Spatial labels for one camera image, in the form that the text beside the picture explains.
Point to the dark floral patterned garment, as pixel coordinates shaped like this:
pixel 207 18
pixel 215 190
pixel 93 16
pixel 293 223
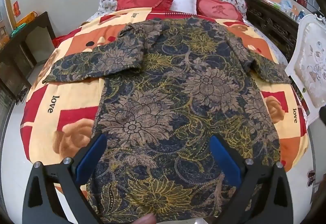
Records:
pixel 169 86

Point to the orange red love blanket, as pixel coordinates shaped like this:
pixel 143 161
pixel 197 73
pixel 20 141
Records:
pixel 59 117

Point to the right red heart pillow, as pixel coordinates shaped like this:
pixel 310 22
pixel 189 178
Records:
pixel 217 9

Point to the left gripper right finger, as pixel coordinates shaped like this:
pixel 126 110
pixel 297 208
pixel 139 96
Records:
pixel 262 192

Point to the dark carved wooden cabinet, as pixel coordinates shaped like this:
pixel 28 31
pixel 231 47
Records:
pixel 276 25

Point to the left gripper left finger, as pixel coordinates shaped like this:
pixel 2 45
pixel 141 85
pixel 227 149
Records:
pixel 41 203

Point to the white square pillow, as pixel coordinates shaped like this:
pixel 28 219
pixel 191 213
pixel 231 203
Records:
pixel 185 6

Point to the person's hand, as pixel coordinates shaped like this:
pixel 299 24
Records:
pixel 147 219

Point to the white ornate upholstered chair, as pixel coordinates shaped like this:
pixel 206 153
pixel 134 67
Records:
pixel 307 65

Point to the dark wooden side table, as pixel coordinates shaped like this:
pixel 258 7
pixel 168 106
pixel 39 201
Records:
pixel 27 49

